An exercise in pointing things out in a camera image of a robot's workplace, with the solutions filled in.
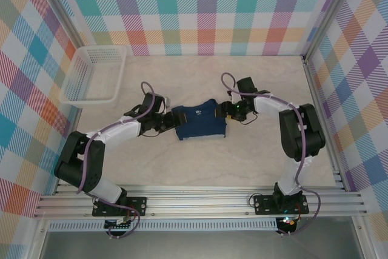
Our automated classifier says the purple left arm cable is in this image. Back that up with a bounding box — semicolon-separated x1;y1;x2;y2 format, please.
75;81;166;241

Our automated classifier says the grey metal panel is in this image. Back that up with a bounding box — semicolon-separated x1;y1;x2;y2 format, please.
39;230;364;259

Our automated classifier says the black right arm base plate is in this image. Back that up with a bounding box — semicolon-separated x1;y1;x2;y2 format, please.
252;193;309;216

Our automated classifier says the small connector board with light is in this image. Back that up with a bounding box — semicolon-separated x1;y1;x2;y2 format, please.
277;215;298;235

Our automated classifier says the white perforated plastic basket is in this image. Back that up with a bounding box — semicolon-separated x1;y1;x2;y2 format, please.
58;44;128;109

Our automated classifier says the slotted grey cable duct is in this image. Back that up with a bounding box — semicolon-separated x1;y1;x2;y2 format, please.
47;220;278;232

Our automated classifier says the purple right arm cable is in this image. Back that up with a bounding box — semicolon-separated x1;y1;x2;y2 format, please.
220;72;322;237

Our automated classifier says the dark blue t-shirt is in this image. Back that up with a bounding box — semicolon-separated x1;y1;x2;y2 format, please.
171;98;227;142

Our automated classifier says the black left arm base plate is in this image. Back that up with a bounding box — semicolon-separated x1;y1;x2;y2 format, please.
92;196;149;218

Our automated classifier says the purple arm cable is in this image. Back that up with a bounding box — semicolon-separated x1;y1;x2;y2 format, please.
220;72;322;237
75;81;166;241

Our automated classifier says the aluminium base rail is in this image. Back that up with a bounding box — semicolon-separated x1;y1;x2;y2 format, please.
33;183;367;220

